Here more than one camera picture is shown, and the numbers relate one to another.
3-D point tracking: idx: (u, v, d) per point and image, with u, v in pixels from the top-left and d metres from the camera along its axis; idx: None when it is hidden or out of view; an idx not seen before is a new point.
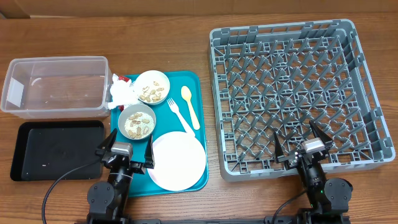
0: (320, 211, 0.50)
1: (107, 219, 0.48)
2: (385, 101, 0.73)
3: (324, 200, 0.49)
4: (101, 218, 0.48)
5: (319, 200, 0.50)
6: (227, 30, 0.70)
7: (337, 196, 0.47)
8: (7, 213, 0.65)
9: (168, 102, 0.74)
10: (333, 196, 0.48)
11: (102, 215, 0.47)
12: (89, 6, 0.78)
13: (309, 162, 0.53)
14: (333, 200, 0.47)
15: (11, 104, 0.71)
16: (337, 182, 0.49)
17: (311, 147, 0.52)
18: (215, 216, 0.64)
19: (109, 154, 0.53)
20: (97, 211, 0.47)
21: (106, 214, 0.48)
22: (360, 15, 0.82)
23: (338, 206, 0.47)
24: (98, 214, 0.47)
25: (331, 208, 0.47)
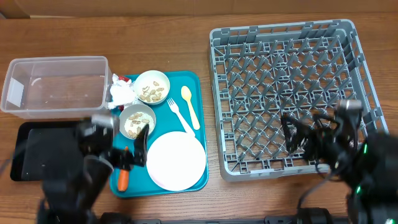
0: (370, 179, 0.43)
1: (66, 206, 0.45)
2: (385, 101, 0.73)
3: (373, 162, 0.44)
4: None
5: (367, 167, 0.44)
6: (227, 30, 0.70)
7: (390, 149, 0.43)
8: (7, 213, 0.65)
9: (168, 102, 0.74)
10: (386, 149, 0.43)
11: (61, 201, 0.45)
12: (89, 6, 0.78)
13: (346, 126, 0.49)
14: (385, 155, 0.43)
15: (11, 104, 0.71)
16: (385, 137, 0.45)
17: (349, 102, 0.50)
18: (215, 216, 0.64)
19: (87, 124, 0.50)
20: (55, 198, 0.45)
21: (63, 202, 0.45)
22: (360, 15, 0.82)
23: (392, 167, 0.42)
24: (56, 201, 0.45)
25: (387, 167, 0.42)
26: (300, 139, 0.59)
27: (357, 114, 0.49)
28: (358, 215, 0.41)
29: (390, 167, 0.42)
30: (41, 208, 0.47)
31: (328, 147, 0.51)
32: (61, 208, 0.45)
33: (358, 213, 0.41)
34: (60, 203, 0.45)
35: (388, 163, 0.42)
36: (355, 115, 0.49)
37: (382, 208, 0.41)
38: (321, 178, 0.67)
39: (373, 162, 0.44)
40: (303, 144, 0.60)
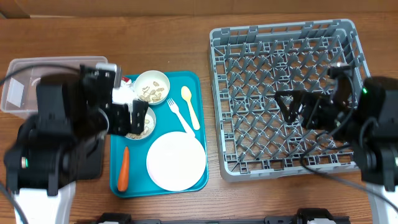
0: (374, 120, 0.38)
1: (63, 107, 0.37)
2: None
3: (372, 105, 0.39)
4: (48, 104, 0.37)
5: (368, 108, 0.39)
6: (227, 30, 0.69)
7: (388, 83, 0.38)
8: (7, 213, 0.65)
9: (168, 102, 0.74)
10: (382, 83, 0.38)
11: (57, 96, 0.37)
12: (89, 6, 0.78)
13: (342, 83, 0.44)
14: (382, 87, 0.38)
15: (11, 104, 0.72)
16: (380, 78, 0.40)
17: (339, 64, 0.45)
18: (215, 216, 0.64)
19: None
20: (47, 99, 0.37)
21: (58, 102, 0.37)
22: (360, 15, 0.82)
23: (394, 99, 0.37)
24: (50, 104, 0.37)
25: (386, 98, 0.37)
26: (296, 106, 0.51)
27: (349, 68, 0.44)
28: (367, 154, 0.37)
29: (390, 98, 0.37)
30: (16, 143, 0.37)
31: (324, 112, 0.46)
32: (55, 114, 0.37)
33: (366, 154, 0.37)
34: (56, 101, 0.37)
35: (388, 97, 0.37)
36: (346, 68, 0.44)
37: (391, 150, 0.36)
38: (321, 178, 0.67)
39: (372, 102, 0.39)
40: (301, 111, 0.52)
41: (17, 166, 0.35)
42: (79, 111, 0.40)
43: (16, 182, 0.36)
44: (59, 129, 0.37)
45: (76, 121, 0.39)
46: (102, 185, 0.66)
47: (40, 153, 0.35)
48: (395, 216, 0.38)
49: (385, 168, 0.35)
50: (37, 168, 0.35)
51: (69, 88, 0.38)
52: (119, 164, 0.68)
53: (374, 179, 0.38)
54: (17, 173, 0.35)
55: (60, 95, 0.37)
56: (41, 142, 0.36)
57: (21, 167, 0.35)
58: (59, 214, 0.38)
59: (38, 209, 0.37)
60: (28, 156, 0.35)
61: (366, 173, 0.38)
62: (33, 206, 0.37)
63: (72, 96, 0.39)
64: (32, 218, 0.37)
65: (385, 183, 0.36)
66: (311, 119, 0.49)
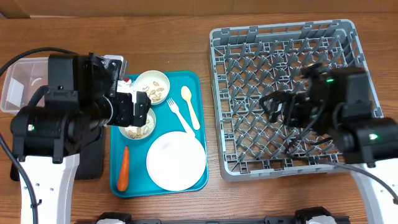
0: (342, 103, 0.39)
1: (71, 78, 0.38)
2: (385, 101, 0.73)
3: (337, 90, 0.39)
4: (61, 74, 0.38)
5: (334, 96, 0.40)
6: (227, 30, 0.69)
7: (348, 70, 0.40)
8: (7, 213, 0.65)
9: (168, 102, 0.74)
10: (342, 71, 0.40)
11: (68, 67, 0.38)
12: (89, 6, 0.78)
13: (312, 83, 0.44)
14: (345, 73, 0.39)
15: (11, 104, 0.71)
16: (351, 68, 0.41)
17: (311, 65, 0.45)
18: (215, 216, 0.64)
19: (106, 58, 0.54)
20: (58, 70, 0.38)
21: (68, 73, 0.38)
22: (360, 15, 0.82)
23: (356, 83, 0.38)
24: (60, 76, 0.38)
25: (348, 83, 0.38)
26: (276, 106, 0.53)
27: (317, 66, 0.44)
28: (344, 135, 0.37)
29: (351, 82, 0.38)
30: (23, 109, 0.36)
31: (300, 109, 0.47)
32: (63, 86, 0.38)
33: (344, 135, 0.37)
34: (66, 71, 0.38)
35: (351, 81, 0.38)
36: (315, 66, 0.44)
37: (365, 127, 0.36)
38: (321, 178, 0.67)
39: (339, 90, 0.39)
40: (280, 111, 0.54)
41: (23, 132, 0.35)
42: (86, 89, 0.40)
43: (22, 149, 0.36)
44: (66, 100, 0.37)
45: (83, 96, 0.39)
46: (102, 185, 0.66)
47: (46, 119, 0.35)
48: (380, 189, 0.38)
49: (362, 145, 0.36)
50: (44, 132, 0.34)
51: (79, 62, 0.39)
52: (119, 164, 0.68)
53: (353, 158, 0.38)
54: (24, 138, 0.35)
55: (71, 66, 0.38)
56: (48, 110, 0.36)
57: (28, 132, 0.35)
58: (64, 178, 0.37)
59: (43, 173, 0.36)
60: (35, 122, 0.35)
61: (347, 154, 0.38)
62: (38, 170, 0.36)
63: (81, 70, 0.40)
64: (37, 183, 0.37)
65: (365, 159, 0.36)
66: (290, 117, 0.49)
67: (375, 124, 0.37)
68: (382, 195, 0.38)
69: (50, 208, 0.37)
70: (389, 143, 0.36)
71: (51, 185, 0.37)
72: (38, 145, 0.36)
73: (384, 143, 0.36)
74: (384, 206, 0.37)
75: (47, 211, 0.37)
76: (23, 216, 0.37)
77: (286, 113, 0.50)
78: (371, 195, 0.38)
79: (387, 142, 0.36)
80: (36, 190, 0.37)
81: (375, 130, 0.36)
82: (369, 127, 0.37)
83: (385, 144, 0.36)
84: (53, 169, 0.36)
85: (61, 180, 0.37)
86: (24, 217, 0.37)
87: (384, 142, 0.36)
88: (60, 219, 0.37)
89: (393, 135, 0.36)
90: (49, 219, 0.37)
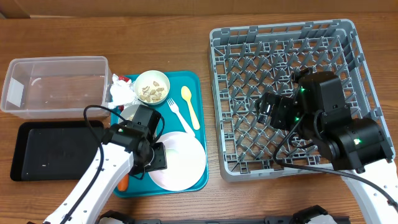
0: (321, 111, 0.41)
1: (148, 117, 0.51)
2: (385, 101, 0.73)
3: (314, 98, 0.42)
4: (144, 116, 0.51)
5: (314, 105, 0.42)
6: (227, 30, 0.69)
7: (319, 77, 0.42)
8: (7, 213, 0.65)
9: (168, 102, 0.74)
10: (313, 79, 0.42)
11: (148, 113, 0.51)
12: (89, 6, 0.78)
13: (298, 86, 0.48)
14: (315, 81, 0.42)
15: (11, 104, 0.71)
16: (322, 73, 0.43)
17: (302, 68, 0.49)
18: (215, 216, 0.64)
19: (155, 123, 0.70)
20: (142, 114, 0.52)
21: (147, 116, 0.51)
22: (360, 15, 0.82)
23: (328, 88, 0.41)
24: (140, 116, 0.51)
25: (321, 89, 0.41)
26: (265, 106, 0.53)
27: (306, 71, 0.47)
28: (329, 144, 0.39)
29: (325, 89, 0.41)
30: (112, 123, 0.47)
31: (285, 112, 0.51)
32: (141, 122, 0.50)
33: (329, 144, 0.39)
34: (147, 112, 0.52)
35: (322, 88, 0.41)
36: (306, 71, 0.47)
37: (347, 134, 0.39)
38: (321, 178, 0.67)
39: (313, 99, 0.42)
40: (269, 112, 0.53)
41: (114, 130, 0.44)
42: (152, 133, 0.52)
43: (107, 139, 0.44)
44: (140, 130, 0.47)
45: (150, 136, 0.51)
46: None
47: (132, 130, 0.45)
48: (373, 193, 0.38)
49: (348, 152, 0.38)
50: (127, 136, 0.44)
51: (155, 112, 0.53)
52: None
53: (342, 165, 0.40)
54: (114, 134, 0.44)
55: (150, 112, 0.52)
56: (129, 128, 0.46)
57: (117, 132, 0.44)
58: (128, 162, 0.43)
59: (115, 152, 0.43)
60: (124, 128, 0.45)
61: (335, 162, 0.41)
62: (111, 149, 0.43)
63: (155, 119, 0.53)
64: (107, 158, 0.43)
65: (354, 165, 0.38)
66: (278, 119, 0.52)
67: (357, 128, 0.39)
68: (375, 199, 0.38)
69: (106, 178, 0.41)
70: (371, 144, 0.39)
71: (115, 162, 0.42)
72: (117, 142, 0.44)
73: (366, 146, 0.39)
74: (380, 211, 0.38)
75: (104, 180, 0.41)
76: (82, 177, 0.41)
77: (273, 114, 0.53)
78: (366, 200, 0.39)
79: (369, 144, 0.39)
80: (103, 163, 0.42)
81: (357, 134, 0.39)
82: (351, 133, 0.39)
83: (367, 147, 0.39)
84: (124, 154, 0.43)
85: (125, 162, 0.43)
86: (82, 178, 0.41)
87: (367, 145, 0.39)
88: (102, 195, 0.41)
89: (374, 137, 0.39)
90: (100, 188, 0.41)
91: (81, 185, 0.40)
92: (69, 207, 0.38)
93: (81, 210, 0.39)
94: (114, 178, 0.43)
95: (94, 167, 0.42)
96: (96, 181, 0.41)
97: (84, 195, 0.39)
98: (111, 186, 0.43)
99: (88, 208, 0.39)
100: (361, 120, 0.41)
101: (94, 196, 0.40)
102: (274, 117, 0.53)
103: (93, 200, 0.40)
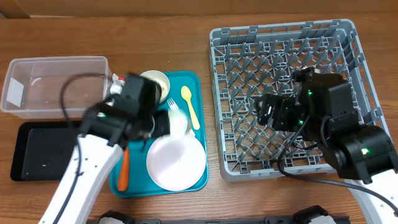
0: (329, 117, 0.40)
1: (138, 92, 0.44)
2: (385, 101, 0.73)
3: (321, 102, 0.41)
4: (133, 86, 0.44)
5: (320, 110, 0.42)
6: (227, 30, 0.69)
7: (327, 82, 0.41)
8: (7, 213, 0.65)
9: (168, 102, 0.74)
10: (322, 83, 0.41)
11: (138, 85, 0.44)
12: (89, 6, 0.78)
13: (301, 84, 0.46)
14: (324, 86, 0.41)
15: (11, 104, 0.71)
16: (331, 76, 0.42)
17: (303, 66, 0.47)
18: (215, 216, 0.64)
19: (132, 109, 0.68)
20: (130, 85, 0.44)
21: (137, 88, 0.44)
22: (360, 15, 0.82)
23: (337, 94, 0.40)
24: (129, 88, 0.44)
25: (330, 95, 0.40)
26: (265, 107, 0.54)
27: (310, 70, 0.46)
28: (336, 153, 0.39)
29: (333, 94, 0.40)
30: (97, 104, 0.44)
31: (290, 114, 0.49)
32: (130, 96, 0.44)
33: (335, 153, 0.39)
34: (136, 85, 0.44)
35: (331, 93, 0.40)
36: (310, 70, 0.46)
37: (356, 142, 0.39)
38: (321, 178, 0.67)
39: (320, 104, 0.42)
40: (270, 114, 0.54)
41: (94, 116, 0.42)
42: (147, 106, 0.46)
43: (87, 127, 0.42)
44: (129, 107, 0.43)
45: (143, 110, 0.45)
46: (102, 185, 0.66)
47: (114, 114, 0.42)
48: (380, 204, 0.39)
49: (356, 162, 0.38)
50: (108, 124, 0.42)
51: (147, 83, 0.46)
52: (119, 163, 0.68)
53: (349, 174, 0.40)
54: (93, 121, 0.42)
55: (140, 84, 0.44)
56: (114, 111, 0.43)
57: (97, 118, 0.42)
58: (109, 159, 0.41)
59: (94, 150, 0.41)
60: (106, 112, 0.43)
61: (341, 170, 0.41)
62: (89, 145, 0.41)
63: (148, 91, 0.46)
64: (86, 158, 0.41)
65: (361, 176, 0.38)
66: (279, 121, 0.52)
67: (364, 137, 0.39)
68: (383, 210, 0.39)
69: (86, 182, 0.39)
70: (380, 155, 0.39)
71: (96, 162, 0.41)
72: (100, 130, 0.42)
73: (375, 156, 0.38)
74: (384, 219, 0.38)
75: (84, 184, 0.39)
76: (60, 185, 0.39)
77: (275, 115, 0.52)
78: (373, 210, 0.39)
79: (377, 155, 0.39)
80: (82, 163, 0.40)
81: (365, 143, 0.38)
82: (359, 142, 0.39)
83: (375, 157, 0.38)
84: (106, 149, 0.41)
85: (107, 161, 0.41)
86: (60, 186, 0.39)
87: (374, 154, 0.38)
88: (84, 204, 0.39)
89: (383, 145, 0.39)
90: (80, 196, 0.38)
91: (61, 195, 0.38)
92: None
93: None
94: (97, 180, 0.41)
95: (72, 171, 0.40)
96: (76, 188, 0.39)
97: (64, 208, 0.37)
98: (94, 191, 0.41)
99: None
100: (369, 127, 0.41)
101: (76, 205, 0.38)
102: (276, 119, 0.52)
103: (74, 213, 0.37)
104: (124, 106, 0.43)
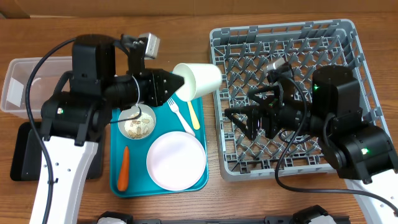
0: (333, 116, 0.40)
1: (93, 67, 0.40)
2: (385, 101, 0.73)
3: (328, 100, 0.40)
4: (86, 60, 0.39)
5: (324, 105, 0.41)
6: (227, 30, 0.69)
7: (336, 78, 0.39)
8: (7, 213, 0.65)
9: (168, 102, 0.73)
10: (331, 78, 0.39)
11: (91, 58, 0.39)
12: (89, 5, 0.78)
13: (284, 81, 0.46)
14: (332, 83, 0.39)
15: (11, 104, 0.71)
16: (341, 70, 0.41)
17: (275, 63, 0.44)
18: (215, 216, 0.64)
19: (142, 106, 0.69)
20: (82, 59, 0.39)
21: (90, 63, 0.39)
22: (360, 15, 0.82)
23: (344, 93, 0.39)
24: (83, 65, 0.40)
25: (339, 94, 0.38)
26: (254, 123, 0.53)
27: (287, 69, 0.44)
28: (336, 153, 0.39)
29: (342, 93, 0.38)
30: (53, 96, 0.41)
31: (282, 114, 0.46)
32: (87, 74, 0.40)
33: (335, 153, 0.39)
34: (88, 59, 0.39)
35: (339, 91, 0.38)
36: (286, 69, 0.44)
37: (356, 142, 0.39)
38: (321, 178, 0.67)
39: (328, 99, 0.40)
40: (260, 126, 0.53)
41: (52, 114, 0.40)
42: (109, 73, 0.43)
43: (48, 129, 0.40)
44: (89, 89, 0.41)
45: (107, 81, 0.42)
46: (102, 185, 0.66)
47: (74, 107, 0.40)
48: (380, 204, 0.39)
49: (355, 162, 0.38)
50: (68, 120, 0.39)
51: (102, 50, 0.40)
52: (119, 163, 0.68)
53: (349, 174, 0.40)
54: (51, 121, 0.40)
55: (93, 56, 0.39)
56: (73, 101, 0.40)
57: (56, 115, 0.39)
58: (82, 161, 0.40)
59: (63, 154, 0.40)
60: (64, 106, 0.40)
61: (341, 170, 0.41)
62: (57, 150, 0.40)
63: (103, 58, 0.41)
64: (56, 162, 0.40)
65: (361, 176, 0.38)
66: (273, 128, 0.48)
67: (364, 137, 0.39)
68: (382, 210, 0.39)
69: (63, 189, 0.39)
70: (379, 155, 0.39)
71: (69, 165, 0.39)
72: (66, 128, 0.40)
73: (375, 157, 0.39)
74: (384, 219, 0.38)
75: (61, 190, 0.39)
76: (37, 196, 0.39)
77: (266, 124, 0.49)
78: (372, 209, 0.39)
79: (377, 155, 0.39)
80: (53, 168, 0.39)
81: (365, 143, 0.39)
82: (359, 142, 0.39)
83: (375, 157, 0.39)
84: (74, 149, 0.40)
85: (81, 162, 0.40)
86: (38, 196, 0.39)
87: (375, 155, 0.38)
88: (69, 208, 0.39)
89: (383, 146, 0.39)
90: (61, 202, 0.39)
91: (41, 205, 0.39)
92: None
93: None
94: (75, 184, 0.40)
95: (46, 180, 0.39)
96: (54, 195, 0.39)
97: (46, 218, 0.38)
98: (76, 193, 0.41)
99: None
100: (369, 126, 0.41)
101: (59, 214, 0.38)
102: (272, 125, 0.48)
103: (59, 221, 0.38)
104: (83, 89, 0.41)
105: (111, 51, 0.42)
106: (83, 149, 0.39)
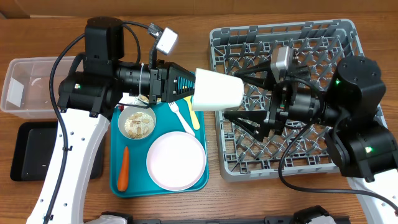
0: (347, 115, 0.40)
1: (104, 47, 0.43)
2: (385, 101, 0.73)
3: (345, 98, 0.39)
4: (99, 41, 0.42)
5: (342, 101, 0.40)
6: (227, 30, 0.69)
7: (362, 78, 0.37)
8: (7, 213, 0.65)
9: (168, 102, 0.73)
10: (357, 77, 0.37)
11: (102, 38, 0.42)
12: (89, 5, 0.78)
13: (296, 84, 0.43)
14: (357, 84, 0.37)
15: (11, 104, 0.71)
16: (369, 67, 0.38)
17: (286, 60, 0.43)
18: (215, 216, 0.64)
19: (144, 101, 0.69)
20: (94, 40, 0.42)
21: (101, 45, 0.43)
22: (360, 15, 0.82)
23: (368, 95, 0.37)
24: (95, 47, 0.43)
25: (362, 97, 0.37)
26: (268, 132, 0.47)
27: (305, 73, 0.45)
28: (340, 151, 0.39)
29: (365, 96, 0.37)
30: (69, 76, 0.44)
31: (291, 110, 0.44)
32: (99, 55, 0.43)
33: (339, 150, 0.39)
34: (100, 40, 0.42)
35: (362, 95, 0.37)
36: (304, 73, 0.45)
37: (359, 140, 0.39)
38: (321, 178, 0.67)
39: (349, 98, 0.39)
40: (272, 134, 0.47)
41: (69, 89, 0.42)
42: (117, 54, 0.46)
43: (65, 102, 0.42)
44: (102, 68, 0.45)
45: (115, 63, 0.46)
46: (102, 185, 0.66)
47: (89, 84, 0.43)
48: (382, 203, 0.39)
49: (358, 160, 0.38)
50: (84, 94, 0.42)
51: (111, 32, 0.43)
52: (119, 163, 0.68)
53: (352, 172, 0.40)
54: (69, 94, 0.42)
55: (104, 38, 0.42)
56: (87, 79, 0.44)
57: (73, 90, 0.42)
58: (95, 132, 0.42)
59: (79, 124, 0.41)
60: (81, 83, 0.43)
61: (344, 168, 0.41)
62: (73, 121, 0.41)
63: (113, 40, 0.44)
64: (72, 132, 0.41)
65: (363, 174, 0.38)
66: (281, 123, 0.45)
67: (369, 135, 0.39)
68: (384, 210, 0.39)
69: (76, 157, 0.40)
70: (383, 154, 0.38)
71: (83, 134, 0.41)
72: (80, 102, 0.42)
73: (379, 155, 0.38)
74: (385, 219, 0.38)
75: (73, 159, 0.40)
76: (51, 162, 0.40)
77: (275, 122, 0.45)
78: (374, 208, 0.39)
79: (383, 154, 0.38)
80: (69, 138, 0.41)
81: (369, 142, 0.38)
82: (363, 140, 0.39)
83: (379, 157, 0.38)
84: (89, 120, 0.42)
85: (94, 133, 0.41)
86: (52, 163, 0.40)
87: (379, 154, 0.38)
88: (80, 178, 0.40)
89: (387, 146, 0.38)
90: (74, 170, 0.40)
91: (53, 173, 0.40)
92: (47, 205, 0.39)
93: (62, 202, 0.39)
94: (87, 155, 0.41)
95: (60, 147, 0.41)
96: (68, 162, 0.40)
97: (59, 186, 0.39)
98: (88, 165, 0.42)
99: (68, 201, 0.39)
100: (376, 125, 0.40)
101: (71, 178, 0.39)
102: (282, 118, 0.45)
103: (70, 191, 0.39)
104: (97, 68, 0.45)
105: (120, 34, 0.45)
106: (97, 121, 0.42)
